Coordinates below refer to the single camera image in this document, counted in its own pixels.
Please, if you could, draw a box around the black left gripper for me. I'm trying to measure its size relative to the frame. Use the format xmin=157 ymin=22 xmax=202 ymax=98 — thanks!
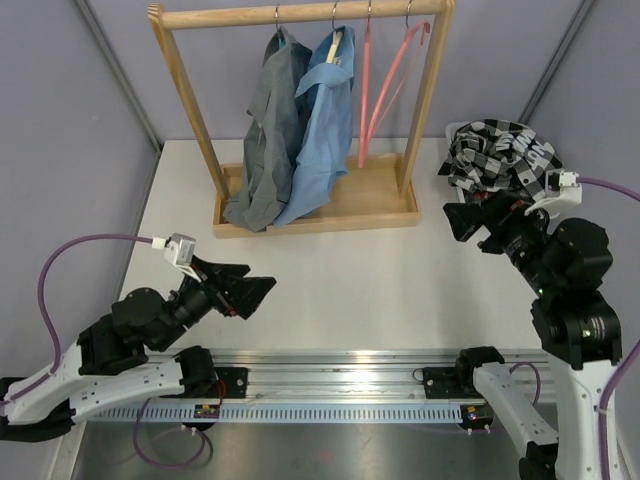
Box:
xmin=153 ymin=256 xmax=277 ymax=353

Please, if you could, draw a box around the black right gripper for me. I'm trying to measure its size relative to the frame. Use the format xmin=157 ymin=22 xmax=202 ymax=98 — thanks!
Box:
xmin=444 ymin=187 xmax=559 ymax=293

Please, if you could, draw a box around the black white checkered shirt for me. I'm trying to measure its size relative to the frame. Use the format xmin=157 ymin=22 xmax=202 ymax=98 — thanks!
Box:
xmin=438 ymin=119 xmax=563 ymax=201

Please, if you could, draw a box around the pink hanger with chrome hook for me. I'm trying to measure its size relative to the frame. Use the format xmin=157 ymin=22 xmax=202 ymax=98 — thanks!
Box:
xmin=358 ymin=1 xmax=372 ymax=169

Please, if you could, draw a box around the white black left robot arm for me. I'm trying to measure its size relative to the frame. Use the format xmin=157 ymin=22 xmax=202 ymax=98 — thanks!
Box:
xmin=1 ymin=258 xmax=277 ymax=443

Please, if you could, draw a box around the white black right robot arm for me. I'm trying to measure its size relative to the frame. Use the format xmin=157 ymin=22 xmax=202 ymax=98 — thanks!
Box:
xmin=443 ymin=191 xmax=639 ymax=479

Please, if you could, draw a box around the grey shirt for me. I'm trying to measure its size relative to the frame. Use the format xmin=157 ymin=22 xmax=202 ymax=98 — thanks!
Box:
xmin=223 ymin=27 xmax=312 ymax=232

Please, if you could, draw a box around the blue shirt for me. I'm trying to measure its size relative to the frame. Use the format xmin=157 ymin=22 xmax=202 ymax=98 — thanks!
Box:
xmin=273 ymin=25 xmax=355 ymax=228

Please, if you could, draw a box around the empty pink hanger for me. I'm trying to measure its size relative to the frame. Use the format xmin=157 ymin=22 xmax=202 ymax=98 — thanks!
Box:
xmin=365 ymin=0 xmax=432 ymax=146

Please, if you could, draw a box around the wooden hanger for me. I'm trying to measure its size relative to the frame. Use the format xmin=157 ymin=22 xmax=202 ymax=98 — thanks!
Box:
xmin=325 ymin=0 xmax=344 ymax=65

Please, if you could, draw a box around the grey shirt hanger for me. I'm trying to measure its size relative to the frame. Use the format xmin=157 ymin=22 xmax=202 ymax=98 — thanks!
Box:
xmin=273 ymin=1 xmax=287 ymax=46

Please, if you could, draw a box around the white plastic basket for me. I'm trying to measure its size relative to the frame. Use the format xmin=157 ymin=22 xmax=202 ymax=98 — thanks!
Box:
xmin=445 ymin=122 xmax=467 ymax=144

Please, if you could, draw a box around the wooden clothes rack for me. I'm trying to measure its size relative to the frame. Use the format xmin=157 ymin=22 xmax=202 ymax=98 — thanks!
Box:
xmin=147 ymin=1 xmax=456 ymax=239

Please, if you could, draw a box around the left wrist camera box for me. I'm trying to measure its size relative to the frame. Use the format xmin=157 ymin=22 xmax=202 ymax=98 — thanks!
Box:
xmin=164 ymin=233 xmax=199 ymax=281

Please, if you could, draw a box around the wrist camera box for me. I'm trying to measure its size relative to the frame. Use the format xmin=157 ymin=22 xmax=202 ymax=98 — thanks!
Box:
xmin=164 ymin=233 xmax=199 ymax=281
xmin=524 ymin=169 xmax=582 ymax=219

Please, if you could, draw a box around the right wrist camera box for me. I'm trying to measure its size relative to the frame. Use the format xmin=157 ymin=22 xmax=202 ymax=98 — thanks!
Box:
xmin=524 ymin=169 xmax=582 ymax=219

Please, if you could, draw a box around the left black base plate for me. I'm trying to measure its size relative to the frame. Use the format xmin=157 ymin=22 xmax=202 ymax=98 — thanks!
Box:
xmin=215 ymin=366 xmax=249 ymax=400

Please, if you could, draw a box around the aluminium mounting rail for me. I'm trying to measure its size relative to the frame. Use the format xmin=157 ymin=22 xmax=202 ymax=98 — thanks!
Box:
xmin=66 ymin=349 xmax=613 ymax=406

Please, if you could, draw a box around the slotted grey cable duct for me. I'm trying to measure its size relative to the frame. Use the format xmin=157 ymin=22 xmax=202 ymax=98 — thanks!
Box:
xmin=93 ymin=402 xmax=462 ymax=424

